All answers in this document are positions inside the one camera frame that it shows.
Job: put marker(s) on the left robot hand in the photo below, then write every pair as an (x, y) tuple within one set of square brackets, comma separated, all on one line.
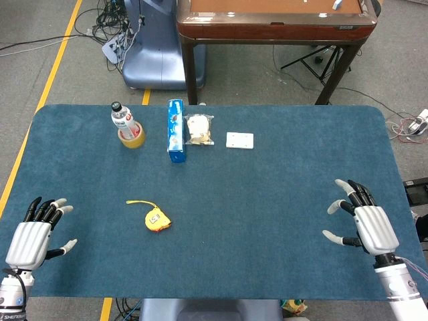
[(28, 239)]

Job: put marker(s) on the blue cookie box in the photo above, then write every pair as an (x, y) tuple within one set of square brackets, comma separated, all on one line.
[(176, 132)]

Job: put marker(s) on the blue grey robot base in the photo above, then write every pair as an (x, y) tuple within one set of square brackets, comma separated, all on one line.
[(157, 50)]

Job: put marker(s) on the blue table cloth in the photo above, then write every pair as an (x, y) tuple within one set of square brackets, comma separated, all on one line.
[(214, 207)]

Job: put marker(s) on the brown packing tape roll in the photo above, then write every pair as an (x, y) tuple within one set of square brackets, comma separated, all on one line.
[(133, 138)]

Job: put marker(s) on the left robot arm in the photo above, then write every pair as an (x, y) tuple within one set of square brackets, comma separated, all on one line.
[(11, 294)]

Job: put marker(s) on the grey robot torso base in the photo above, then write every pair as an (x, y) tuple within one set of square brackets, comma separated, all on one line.
[(210, 310)]

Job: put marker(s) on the black tripod stand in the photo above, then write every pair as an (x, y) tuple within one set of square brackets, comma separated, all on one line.
[(317, 61)]

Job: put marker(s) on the brown wooden table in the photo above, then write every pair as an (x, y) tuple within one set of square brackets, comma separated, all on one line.
[(277, 23)]

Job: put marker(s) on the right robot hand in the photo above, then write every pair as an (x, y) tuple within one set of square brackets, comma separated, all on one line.
[(374, 229)]

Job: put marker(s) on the white power strip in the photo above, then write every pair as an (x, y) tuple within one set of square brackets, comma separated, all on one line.
[(115, 48)]

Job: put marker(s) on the white rectangular plastic plate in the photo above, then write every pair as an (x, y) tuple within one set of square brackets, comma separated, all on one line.
[(239, 140)]

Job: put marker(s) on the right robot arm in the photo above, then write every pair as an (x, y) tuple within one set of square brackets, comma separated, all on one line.
[(399, 286)]

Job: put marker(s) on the yellow tape measure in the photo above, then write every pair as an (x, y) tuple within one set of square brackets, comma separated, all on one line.
[(155, 219)]

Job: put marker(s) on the clear bag of snacks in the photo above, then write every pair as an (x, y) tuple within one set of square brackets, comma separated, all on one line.
[(199, 130)]

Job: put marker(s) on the clear plastic drink bottle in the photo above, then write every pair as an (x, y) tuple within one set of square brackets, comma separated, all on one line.
[(123, 121)]

